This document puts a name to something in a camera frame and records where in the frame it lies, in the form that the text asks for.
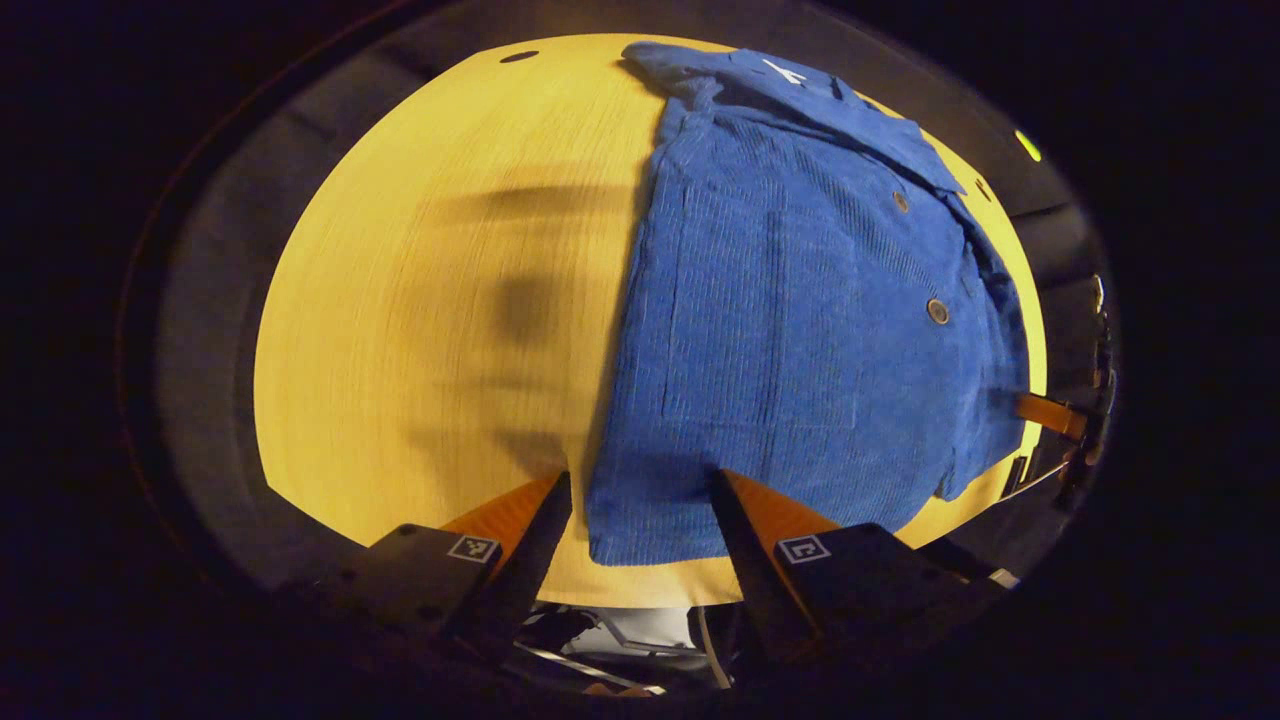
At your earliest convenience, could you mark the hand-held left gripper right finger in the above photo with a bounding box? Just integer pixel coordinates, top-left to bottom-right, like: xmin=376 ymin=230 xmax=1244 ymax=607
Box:
xmin=710 ymin=468 xmax=1023 ymax=669

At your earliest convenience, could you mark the blue corduroy shirt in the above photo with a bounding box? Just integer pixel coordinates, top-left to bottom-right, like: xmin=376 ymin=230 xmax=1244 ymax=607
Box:
xmin=585 ymin=40 xmax=1032 ymax=567

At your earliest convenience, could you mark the white cloth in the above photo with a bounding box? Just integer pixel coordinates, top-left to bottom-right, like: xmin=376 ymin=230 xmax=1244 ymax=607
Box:
xmin=575 ymin=605 xmax=697 ymax=657

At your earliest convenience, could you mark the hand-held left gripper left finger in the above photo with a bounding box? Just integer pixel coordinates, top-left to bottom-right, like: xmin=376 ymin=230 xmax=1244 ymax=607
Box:
xmin=285 ymin=470 xmax=573 ymax=663

